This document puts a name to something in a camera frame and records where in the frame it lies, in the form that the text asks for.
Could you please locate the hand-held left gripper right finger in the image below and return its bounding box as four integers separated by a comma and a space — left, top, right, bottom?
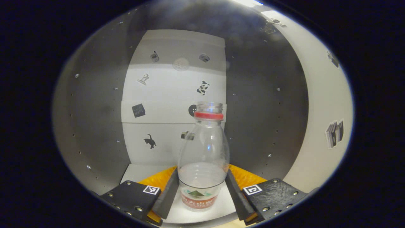
225, 164, 308, 226

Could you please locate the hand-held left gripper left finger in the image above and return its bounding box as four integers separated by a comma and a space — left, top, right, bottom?
99, 166, 180, 226

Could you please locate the clear plastic bottle red ring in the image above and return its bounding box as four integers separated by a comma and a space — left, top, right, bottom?
177, 101, 230, 212

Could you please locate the grey cabinet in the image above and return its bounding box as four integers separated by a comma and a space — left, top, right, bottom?
52, 5, 309, 222

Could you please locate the grey cabinet door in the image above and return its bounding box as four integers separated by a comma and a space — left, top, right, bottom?
253, 6, 354, 193

